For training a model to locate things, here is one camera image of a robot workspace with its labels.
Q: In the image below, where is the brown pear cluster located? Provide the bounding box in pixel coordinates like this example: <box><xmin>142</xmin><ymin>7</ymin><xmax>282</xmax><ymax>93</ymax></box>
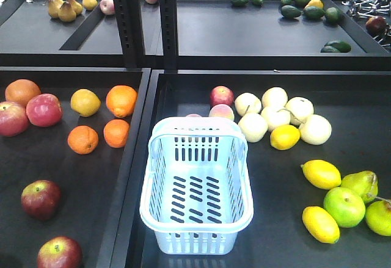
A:
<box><xmin>43</xmin><ymin>0</ymin><xmax>98</xmax><ymax>23</ymax></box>

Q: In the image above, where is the yellow lemon lower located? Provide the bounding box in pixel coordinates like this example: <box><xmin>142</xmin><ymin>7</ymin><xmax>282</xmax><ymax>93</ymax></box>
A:
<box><xmin>302</xmin><ymin>206</ymin><xmax>340</xmax><ymax>244</ymax></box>

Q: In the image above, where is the pink-red apple right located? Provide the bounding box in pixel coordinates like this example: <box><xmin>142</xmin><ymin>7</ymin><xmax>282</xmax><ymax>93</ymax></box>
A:
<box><xmin>26</xmin><ymin>93</ymin><xmax>63</xmax><ymax>128</ymax></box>

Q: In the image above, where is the pink-red apple left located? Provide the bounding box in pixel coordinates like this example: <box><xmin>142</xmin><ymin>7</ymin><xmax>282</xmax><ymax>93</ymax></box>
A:
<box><xmin>0</xmin><ymin>101</ymin><xmax>30</xmax><ymax>137</ymax></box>

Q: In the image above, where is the yellow round citrus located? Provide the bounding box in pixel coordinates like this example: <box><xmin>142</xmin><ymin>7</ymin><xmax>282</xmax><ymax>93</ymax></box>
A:
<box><xmin>70</xmin><ymin>89</ymin><xmax>101</xmax><ymax>117</ymax></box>

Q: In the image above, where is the yellow lemon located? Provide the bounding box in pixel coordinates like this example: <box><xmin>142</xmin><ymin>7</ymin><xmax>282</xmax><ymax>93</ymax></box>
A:
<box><xmin>270</xmin><ymin>125</ymin><xmax>301</xmax><ymax>150</ymax></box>
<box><xmin>302</xmin><ymin>206</ymin><xmax>340</xmax><ymax>244</ymax></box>
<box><xmin>301</xmin><ymin>159</ymin><xmax>342</xmax><ymax>190</ymax></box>

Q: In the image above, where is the large orange with navel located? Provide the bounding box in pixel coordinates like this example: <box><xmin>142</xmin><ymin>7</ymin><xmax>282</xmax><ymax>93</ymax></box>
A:
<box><xmin>106</xmin><ymin>85</ymin><xmax>137</xmax><ymax>118</ymax></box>

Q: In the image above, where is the light blue plastic basket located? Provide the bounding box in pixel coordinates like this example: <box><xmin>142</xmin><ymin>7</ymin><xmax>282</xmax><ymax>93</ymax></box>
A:
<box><xmin>139</xmin><ymin>117</ymin><xmax>254</xmax><ymax>255</ymax></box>

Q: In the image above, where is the green apple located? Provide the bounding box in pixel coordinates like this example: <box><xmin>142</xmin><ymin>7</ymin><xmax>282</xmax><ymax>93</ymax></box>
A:
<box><xmin>323</xmin><ymin>187</ymin><xmax>366</xmax><ymax>228</ymax></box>

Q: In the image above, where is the dark red apple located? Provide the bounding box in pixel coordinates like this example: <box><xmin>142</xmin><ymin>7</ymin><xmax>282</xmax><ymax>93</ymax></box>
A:
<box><xmin>21</xmin><ymin>180</ymin><xmax>62</xmax><ymax>221</ymax></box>
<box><xmin>37</xmin><ymin>236</ymin><xmax>82</xmax><ymax>268</ymax></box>

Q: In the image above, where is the yellow lemon middle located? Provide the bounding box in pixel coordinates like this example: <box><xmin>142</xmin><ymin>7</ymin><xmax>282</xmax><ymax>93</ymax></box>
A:
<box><xmin>301</xmin><ymin>159</ymin><xmax>342</xmax><ymax>190</ymax></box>

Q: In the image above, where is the dark red apple near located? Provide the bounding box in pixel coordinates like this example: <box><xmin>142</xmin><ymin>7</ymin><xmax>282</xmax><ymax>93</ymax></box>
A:
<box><xmin>37</xmin><ymin>236</ymin><xmax>82</xmax><ymax>268</ymax></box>

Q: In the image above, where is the pink-red apple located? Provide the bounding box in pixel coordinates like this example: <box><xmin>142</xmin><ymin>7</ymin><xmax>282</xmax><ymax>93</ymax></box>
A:
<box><xmin>26</xmin><ymin>93</ymin><xmax>63</xmax><ymax>128</ymax></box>
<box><xmin>0</xmin><ymin>101</ymin><xmax>30</xmax><ymax>137</ymax></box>

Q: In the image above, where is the orange front small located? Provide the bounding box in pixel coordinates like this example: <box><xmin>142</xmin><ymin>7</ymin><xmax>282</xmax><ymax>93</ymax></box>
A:
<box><xmin>67</xmin><ymin>125</ymin><xmax>98</xmax><ymax>155</ymax></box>

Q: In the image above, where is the yellow lemon upper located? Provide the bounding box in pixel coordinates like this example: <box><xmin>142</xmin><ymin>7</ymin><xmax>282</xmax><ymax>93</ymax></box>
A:
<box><xmin>270</xmin><ymin>125</ymin><xmax>301</xmax><ymax>150</ymax></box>

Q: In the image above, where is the dark green avocado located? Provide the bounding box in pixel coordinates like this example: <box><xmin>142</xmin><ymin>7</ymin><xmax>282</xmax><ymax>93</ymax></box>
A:
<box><xmin>280</xmin><ymin>5</ymin><xmax>302</xmax><ymax>19</ymax></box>

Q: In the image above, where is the dark red apple far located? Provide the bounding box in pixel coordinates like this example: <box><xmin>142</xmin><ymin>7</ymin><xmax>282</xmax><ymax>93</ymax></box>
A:
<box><xmin>21</xmin><ymin>180</ymin><xmax>62</xmax><ymax>221</ymax></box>

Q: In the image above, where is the orange beside divider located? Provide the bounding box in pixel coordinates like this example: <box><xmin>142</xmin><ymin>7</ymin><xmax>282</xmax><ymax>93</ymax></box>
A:
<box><xmin>103</xmin><ymin>119</ymin><xmax>130</xmax><ymax>148</ymax></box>

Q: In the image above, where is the green pear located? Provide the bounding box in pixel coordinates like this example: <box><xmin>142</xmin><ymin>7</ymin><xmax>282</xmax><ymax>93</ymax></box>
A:
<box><xmin>340</xmin><ymin>170</ymin><xmax>378</xmax><ymax>204</ymax></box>

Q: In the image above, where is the red apple behind basket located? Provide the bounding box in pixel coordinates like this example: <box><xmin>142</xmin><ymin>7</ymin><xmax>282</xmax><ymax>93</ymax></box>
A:
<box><xmin>210</xmin><ymin>85</ymin><xmax>234</xmax><ymax>107</ymax></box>

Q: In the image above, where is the pale white pear front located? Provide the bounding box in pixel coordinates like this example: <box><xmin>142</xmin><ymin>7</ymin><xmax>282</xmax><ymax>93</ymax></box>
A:
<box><xmin>238</xmin><ymin>113</ymin><xmax>268</xmax><ymax>143</ymax></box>

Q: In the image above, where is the black perforated upright post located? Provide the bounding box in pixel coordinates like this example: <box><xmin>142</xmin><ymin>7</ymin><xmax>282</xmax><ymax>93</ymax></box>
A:
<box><xmin>108</xmin><ymin>0</ymin><xmax>178</xmax><ymax>69</ymax></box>

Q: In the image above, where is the pink peach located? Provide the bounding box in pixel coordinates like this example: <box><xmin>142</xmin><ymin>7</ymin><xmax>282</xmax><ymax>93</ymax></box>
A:
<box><xmin>208</xmin><ymin>104</ymin><xmax>235</xmax><ymax>121</ymax></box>

